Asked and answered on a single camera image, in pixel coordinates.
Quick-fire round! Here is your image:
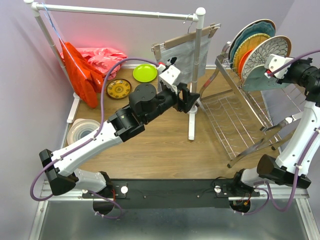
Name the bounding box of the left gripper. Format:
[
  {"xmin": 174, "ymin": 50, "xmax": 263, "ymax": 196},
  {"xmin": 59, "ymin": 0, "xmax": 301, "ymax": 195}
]
[{"xmin": 143, "ymin": 82, "xmax": 201, "ymax": 125}]

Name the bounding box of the brown rim floral plate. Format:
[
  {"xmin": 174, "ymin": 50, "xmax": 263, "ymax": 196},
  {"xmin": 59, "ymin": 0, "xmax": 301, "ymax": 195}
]
[{"xmin": 241, "ymin": 35, "xmax": 292, "ymax": 81}]

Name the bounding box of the light blue divided tray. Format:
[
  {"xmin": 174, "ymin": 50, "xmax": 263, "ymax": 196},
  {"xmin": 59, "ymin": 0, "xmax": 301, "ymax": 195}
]
[{"xmin": 242, "ymin": 65, "xmax": 290, "ymax": 92}]

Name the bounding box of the teal scalloped plate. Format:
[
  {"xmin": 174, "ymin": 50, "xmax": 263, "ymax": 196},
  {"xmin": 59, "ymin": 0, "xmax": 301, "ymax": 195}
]
[{"xmin": 229, "ymin": 20, "xmax": 276, "ymax": 67}]

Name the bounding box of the orange plastic plate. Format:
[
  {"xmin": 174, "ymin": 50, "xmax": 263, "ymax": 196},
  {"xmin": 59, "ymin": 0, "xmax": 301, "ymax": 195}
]
[{"xmin": 237, "ymin": 49, "xmax": 253, "ymax": 78}]

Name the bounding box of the woven bamboo plate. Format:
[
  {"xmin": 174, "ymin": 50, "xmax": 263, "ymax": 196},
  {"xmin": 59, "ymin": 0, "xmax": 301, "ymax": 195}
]
[{"xmin": 232, "ymin": 33, "xmax": 271, "ymax": 69}]

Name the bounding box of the large floral ceramic plate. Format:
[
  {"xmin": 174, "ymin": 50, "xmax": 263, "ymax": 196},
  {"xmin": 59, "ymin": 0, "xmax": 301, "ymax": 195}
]
[{"xmin": 227, "ymin": 18, "xmax": 277, "ymax": 58}]

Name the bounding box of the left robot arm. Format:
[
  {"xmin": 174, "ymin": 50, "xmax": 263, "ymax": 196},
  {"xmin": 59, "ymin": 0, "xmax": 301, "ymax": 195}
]
[{"xmin": 39, "ymin": 83, "xmax": 200, "ymax": 198}]

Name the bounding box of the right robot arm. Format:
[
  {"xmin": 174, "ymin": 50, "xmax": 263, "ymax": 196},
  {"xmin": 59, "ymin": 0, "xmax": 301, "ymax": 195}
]
[{"xmin": 230, "ymin": 54, "xmax": 320, "ymax": 196}]

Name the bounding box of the metal dish rack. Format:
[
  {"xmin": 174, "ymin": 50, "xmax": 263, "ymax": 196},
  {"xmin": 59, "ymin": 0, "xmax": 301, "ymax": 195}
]
[{"xmin": 197, "ymin": 42, "xmax": 294, "ymax": 169}]

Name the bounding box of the grey panda towel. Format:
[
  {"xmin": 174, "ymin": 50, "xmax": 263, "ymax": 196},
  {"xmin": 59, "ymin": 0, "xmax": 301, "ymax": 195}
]
[{"xmin": 154, "ymin": 35, "xmax": 212, "ymax": 84}]

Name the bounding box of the lime green plate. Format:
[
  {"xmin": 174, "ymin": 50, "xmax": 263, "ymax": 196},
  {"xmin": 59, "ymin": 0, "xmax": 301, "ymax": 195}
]
[{"xmin": 132, "ymin": 64, "xmax": 158, "ymax": 83}]

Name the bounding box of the dark yellow patterned plate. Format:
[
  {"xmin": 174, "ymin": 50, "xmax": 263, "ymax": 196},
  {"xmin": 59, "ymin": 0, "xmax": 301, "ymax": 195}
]
[{"xmin": 106, "ymin": 78, "xmax": 132, "ymax": 100}]

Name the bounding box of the pink plastic bag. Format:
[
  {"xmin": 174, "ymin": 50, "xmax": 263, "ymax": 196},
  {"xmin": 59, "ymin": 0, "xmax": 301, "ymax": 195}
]
[{"xmin": 65, "ymin": 42, "xmax": 128, "ymax": 77}]

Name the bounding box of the orange garment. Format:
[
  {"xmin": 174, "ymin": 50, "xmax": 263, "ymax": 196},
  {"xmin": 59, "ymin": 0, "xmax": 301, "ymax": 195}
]
[{"xmin": 59, "ymin": 40, "xmax": 104, "ymax": 108}]

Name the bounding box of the white striped plate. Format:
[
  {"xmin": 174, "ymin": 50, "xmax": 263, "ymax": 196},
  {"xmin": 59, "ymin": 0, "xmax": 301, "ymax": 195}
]
[{"xmin": 67, "ymin": 118, "xmax": 100, "ymax": 145}]

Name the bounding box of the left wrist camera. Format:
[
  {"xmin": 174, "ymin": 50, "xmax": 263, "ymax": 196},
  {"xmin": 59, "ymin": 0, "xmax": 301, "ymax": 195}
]
[{"xmin": 156, "ymin": 62, "xmax": 181, "ymax": 95}]

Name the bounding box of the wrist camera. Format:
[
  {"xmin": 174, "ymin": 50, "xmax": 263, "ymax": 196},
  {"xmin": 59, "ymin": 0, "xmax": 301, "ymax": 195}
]
[
  {"xmin": 156, "ymin": 62, "xmax": 181, "ymax": 95},
  {"xmin": 264, "ymin": 54, "xmax": 293, "ymax": 79}
]

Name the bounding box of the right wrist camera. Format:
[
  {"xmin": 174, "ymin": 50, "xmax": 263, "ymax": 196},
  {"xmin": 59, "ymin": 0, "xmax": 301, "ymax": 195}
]
[{"xmin": 264, "ymin": 54, "xmax": 293, "ymax": 79}]

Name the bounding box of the white clothes rack frame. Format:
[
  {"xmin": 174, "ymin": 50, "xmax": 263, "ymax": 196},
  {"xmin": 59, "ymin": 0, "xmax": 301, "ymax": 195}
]
[{"xmin": 23, "ymin": 0, "xmax": 207, "ymax": 141}]

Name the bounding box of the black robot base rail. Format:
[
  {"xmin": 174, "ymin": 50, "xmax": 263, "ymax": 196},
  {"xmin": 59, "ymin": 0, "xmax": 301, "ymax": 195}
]
[{"xmin": 98, "ymin": 178, "xmax": 260, "ymax": 209}]

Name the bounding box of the blue wire hanger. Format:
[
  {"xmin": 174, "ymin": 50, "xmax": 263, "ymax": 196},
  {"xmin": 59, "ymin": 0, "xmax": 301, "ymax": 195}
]
[{"xmin": 41, "ymin": 2, "xmax": 87, "ymax": 79}]

